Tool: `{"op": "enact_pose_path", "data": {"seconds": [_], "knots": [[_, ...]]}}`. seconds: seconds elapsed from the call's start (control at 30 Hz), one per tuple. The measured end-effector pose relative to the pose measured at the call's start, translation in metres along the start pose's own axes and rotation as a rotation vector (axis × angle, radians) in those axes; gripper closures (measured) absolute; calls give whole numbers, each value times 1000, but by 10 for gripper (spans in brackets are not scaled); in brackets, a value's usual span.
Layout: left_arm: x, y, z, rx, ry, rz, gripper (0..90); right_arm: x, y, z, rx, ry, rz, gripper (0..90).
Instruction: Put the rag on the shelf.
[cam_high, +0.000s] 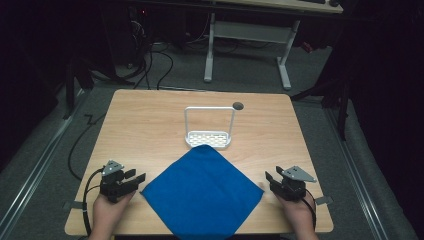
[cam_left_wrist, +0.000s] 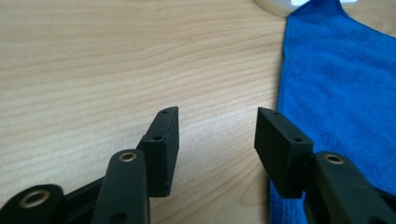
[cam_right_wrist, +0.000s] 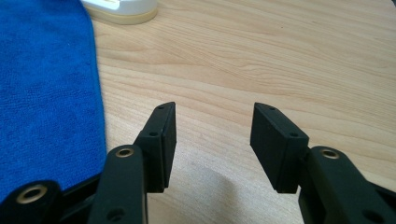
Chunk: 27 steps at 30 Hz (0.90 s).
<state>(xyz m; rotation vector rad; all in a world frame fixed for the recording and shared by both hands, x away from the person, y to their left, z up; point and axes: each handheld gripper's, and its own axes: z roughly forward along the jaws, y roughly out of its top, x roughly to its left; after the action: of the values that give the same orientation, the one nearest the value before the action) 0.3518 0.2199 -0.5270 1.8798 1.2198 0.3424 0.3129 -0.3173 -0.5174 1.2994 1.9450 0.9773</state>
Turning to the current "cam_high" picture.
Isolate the white-legged desk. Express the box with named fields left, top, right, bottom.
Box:
left=203, top=0, right=345, bottom=91

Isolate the black floor cable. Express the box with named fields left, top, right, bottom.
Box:
left=67, top=113, right=107, bottom=182

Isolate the white wire rack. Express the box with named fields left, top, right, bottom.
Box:
left=183, top=105, right=237, bottom=150

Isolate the grey tape strip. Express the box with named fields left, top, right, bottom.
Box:
left=62, top=199, right=85, bottom=211
left=314, top=195, right=335, bottom=206

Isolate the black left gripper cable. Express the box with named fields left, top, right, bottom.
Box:
left=81, top=167, right=105, bottom=238

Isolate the person's left hand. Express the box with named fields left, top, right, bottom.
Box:
left=92, top=190, right=137, bottom=232

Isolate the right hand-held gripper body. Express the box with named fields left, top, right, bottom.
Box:
left=269, top=165, right=317, bottom=203

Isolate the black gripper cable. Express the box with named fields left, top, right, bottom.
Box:
left=81, top=167, right=105, bottom=238
left=301, top=188, right=318, bottom=231

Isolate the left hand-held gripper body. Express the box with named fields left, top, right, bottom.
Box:
left=99, top=159, right=138, bottom=204

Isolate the blue cloth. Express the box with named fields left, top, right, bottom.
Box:
left=140, top=143, right=265, bottom=240

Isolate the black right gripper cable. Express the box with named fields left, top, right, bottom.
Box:
left=301, top=188, right=318, bottom=231

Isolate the black stand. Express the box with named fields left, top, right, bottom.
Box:
left=289, top=71, right=353, bottom=142
left=62, top=54, right=96, bottom=120

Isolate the person's right hand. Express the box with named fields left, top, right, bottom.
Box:
left=274, top=194, right=317, bottom=232

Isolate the dark computer tower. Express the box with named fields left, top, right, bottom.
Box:
left=111, top=4, right=153, bottom=69

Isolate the bundle of black cables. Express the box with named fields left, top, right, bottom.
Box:
left=93, top=39, right=175, bottom=92

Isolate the metal floor rail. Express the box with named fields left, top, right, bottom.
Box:
left=324, top=106, right=390, bottom=240
left=0, top=89, right=88, bottom=236

